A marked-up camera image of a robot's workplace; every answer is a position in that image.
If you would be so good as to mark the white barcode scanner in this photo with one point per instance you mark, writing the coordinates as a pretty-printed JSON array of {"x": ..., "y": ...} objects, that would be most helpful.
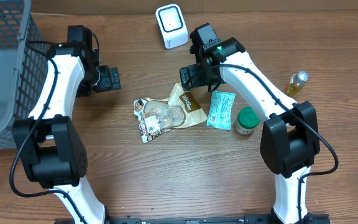
[{"x": 172, "y": 26}]

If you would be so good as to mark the dark grey plastic basket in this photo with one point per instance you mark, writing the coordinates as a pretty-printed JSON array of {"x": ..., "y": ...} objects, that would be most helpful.
[{"x": 23, "y": 68}]

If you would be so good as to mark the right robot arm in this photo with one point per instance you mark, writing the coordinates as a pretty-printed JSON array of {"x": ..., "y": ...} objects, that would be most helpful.
[{"x": 289, "y": 140}]

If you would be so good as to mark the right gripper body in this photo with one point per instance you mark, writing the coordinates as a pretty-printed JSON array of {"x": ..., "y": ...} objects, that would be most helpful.
[{"x": 201, "y": 77}]

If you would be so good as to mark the teal snack packet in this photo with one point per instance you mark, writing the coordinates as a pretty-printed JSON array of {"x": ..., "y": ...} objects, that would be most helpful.
[{"x": 220, "y": 111}]

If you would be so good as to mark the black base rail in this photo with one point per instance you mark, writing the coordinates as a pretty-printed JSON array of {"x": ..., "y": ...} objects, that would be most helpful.
[{"x": 197, "y": 221}]

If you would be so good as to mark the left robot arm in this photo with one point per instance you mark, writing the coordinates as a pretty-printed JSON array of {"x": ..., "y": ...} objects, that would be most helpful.
[{"x": 51, "y": 157}]

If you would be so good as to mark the green lid white jar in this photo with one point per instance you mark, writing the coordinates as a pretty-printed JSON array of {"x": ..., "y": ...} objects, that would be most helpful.
[{"x": 246, "y": 121}]

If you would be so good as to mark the brown Pantree snack bag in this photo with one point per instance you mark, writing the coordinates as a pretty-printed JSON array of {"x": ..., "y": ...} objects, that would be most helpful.
[{"x": 156, "y": 117}]

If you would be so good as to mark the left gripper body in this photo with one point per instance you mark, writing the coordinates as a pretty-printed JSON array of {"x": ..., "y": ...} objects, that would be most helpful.
[{"x": 109, "y": 78}]

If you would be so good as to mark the yellow drink bottle silver cap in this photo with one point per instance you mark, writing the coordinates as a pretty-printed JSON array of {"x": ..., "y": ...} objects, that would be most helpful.
[{"x": 297, "y": 82}]

